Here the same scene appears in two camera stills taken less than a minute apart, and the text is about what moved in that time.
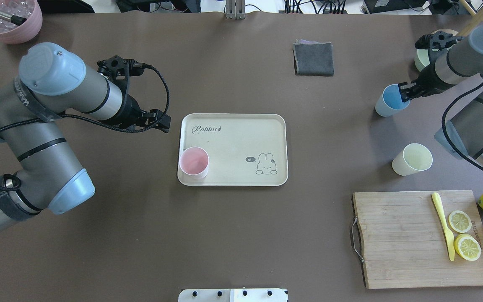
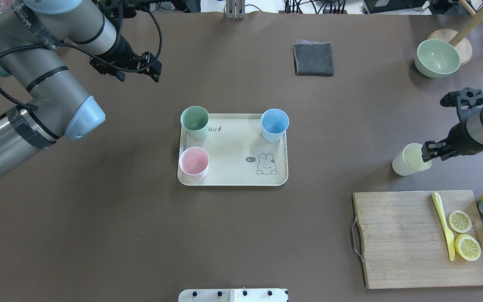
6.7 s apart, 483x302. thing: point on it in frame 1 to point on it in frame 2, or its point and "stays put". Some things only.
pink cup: (193, 163) stays put
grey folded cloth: (313, 58) stays put
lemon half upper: (459, 221) stays put
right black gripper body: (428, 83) to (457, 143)
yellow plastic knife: (449, 232) stays put
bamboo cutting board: (404, 244) stays put
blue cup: (390, 102) to (274, 123)
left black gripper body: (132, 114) to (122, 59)
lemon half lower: (467, 247) stays put
